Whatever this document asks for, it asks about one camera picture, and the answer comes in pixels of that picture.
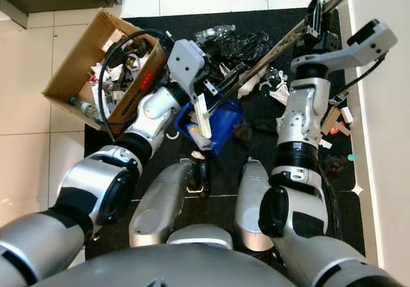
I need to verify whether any dark brown fluffy clump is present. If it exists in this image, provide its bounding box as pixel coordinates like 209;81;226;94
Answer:
233;120;254;145

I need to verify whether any crumpled black plastic bag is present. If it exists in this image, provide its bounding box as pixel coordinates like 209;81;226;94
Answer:
221;29;275;65

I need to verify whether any green capped small bottle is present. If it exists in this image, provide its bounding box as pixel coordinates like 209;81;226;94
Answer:
69;97;98;119

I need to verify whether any clear plastic bottle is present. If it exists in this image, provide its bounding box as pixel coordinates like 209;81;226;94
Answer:
195;24;237;44

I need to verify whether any brown cardboard box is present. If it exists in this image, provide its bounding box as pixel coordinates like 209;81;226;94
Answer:
42;10;165;135

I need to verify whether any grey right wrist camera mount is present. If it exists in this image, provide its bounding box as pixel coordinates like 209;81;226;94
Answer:
290;19;398;78

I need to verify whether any silver right robot leg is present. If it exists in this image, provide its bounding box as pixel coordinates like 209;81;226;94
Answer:
234;157;280;253

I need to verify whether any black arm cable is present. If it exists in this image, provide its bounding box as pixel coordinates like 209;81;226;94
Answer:
98;29;172;135

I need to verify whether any black floor mat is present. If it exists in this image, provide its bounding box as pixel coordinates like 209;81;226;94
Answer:
83;8;367;262

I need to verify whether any silver robot leg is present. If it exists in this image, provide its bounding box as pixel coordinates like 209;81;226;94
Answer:
129;158;197;249
234;157;280;253

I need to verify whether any flat brown cardboard scrap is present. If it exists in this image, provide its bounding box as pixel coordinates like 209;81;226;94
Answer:
320;106;343;135

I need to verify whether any silver robot torso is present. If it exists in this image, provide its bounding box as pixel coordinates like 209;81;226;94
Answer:
31;224;303;287

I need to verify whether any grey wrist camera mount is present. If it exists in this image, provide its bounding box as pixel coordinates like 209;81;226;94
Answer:
290;19;398;78
167;38;209;101

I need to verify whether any silver left robot leg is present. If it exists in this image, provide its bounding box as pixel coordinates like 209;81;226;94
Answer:
129;158;197;249

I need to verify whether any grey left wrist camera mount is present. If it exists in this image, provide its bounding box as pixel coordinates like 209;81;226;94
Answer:
167;38;209;101

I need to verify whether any long metal broom handle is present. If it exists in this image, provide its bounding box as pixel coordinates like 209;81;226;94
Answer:
202;0;354;113

